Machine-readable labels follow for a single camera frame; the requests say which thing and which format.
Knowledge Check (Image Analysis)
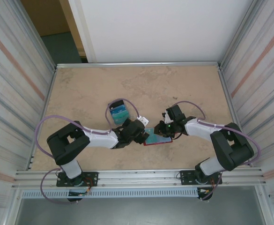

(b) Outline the plain black card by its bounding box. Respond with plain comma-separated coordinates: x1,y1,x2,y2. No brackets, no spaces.
108,100,125,109

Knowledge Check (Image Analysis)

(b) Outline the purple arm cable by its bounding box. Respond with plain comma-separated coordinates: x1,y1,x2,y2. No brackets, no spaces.
173,100,262,202
35,98,141,206

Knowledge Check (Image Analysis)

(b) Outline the grey slotted cable duct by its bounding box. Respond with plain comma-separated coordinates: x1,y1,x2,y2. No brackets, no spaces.
21,188,200,199

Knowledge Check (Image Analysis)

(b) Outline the wide aluminium mounting rail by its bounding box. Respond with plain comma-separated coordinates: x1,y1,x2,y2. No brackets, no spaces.
11,166,268,189

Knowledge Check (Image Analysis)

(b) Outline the translucent ribbed side panel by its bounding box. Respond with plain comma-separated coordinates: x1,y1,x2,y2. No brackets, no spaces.
0,0,55,204
221,0,274,200

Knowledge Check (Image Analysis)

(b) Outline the yellow wire connector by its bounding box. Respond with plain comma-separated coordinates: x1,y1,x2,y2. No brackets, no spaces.
197,187,213,195

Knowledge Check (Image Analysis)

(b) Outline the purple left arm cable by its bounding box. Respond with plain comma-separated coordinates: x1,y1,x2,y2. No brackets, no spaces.
35,98,141,206

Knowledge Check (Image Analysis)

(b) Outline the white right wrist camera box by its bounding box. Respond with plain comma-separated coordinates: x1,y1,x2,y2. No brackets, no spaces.
162,112,173,124

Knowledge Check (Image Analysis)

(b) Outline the white door frame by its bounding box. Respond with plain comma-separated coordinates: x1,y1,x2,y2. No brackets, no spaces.
59,0,97,63

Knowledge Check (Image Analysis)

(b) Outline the grey metal lower shelf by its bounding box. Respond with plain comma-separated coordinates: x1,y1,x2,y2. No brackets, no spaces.
15,198,268,225

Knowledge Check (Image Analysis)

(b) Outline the blue plastic card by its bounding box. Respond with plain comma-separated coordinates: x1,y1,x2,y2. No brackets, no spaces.
110,106,128,115

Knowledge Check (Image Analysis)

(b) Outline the clear acrylic card stand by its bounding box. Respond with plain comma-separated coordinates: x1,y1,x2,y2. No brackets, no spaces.
108,99,130,125

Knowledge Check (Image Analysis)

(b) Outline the teal VIP card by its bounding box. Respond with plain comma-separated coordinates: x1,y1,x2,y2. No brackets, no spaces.
146,127,162,144

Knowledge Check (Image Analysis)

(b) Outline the red leather card holder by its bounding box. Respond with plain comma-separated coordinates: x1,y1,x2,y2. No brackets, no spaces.
143,127,174,147

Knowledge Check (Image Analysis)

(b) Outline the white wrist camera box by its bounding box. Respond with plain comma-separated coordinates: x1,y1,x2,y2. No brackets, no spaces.
162,112,173,124
136,115,150,127

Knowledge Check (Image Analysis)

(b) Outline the aluminium cross rail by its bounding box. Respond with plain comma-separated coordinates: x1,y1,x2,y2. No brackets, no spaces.
55,61,222,69

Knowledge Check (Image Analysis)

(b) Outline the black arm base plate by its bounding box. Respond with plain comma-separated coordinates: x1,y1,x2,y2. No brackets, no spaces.
179,170,222,186
56,172,99,188

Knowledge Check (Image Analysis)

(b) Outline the aluminium side rail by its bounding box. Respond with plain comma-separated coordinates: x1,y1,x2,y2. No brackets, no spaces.
29,67,58,170
217,67,253,167

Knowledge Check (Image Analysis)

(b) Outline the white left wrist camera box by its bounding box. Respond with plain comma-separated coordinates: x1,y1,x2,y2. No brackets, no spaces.
136,115,150,127

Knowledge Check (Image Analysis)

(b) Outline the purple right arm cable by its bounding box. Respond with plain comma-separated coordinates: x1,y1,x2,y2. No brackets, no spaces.
173,100,262,202

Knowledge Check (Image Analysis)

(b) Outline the small green circuit board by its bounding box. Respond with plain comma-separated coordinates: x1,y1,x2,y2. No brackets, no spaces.
68,189,92,196

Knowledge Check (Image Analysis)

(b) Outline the teal plastic card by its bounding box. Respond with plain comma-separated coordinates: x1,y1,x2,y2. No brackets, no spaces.
112,112,130,124

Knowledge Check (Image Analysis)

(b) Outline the brown wooden door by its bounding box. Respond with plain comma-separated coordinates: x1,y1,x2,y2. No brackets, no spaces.
20,0,86,57

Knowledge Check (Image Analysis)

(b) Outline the aluminium frame post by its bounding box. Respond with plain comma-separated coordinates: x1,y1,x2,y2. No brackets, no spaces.
9,0,58,71
220,0,261,68

